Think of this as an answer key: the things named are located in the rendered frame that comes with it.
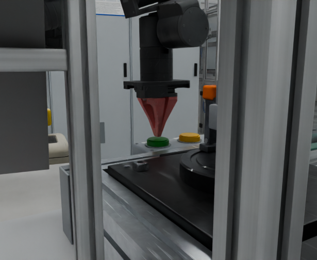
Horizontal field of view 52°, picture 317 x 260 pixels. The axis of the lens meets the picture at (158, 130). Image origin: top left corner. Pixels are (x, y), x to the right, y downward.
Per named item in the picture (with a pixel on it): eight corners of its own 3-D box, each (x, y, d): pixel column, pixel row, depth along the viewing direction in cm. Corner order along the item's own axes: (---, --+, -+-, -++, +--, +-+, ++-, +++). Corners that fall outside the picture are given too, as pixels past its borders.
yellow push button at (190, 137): (174, 143, 63) (174, 133, 62) (191, 141, 65) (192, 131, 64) (186, 148, 59) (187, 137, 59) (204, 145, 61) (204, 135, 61)
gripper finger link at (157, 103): (189, 136, 58) (190, 83, 56) (155, 142, 55) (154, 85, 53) (169, 130, 64) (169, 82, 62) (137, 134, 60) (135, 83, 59)
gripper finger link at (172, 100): (178, 138, 57) (178, 84, 55) (142, 143, 53) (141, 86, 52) (159, 131, 63) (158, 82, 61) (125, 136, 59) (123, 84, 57)
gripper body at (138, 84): (191, 91, 57) (191, 47, 55) (139, 94, 52) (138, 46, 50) (171, 88, 62) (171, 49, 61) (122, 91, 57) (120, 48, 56)
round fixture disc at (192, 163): (157, 169, 42) (157, 154, 41) (238, 154, 49) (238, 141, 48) (235, 210, 30) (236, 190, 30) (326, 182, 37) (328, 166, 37)
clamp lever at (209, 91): (199, 142, 44) (202, 84, 42) (211, 140, 45) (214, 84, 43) (217, 148, 40) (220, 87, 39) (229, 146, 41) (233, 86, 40)
